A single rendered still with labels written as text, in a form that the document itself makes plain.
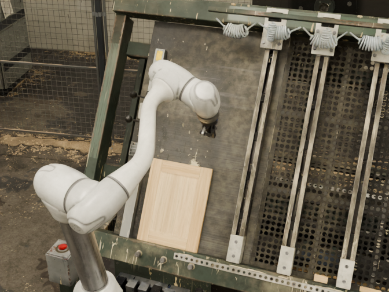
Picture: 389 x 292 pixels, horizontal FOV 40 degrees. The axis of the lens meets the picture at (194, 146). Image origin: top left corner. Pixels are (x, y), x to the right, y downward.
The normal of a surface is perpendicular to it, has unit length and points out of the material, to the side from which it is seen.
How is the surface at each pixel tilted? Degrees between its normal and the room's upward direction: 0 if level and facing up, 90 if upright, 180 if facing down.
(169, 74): 33
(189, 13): 57
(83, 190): 24
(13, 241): 0
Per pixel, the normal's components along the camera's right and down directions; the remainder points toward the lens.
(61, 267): -0.33, 0.45
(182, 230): -0.26, -0.10
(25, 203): 0.01, -0.88
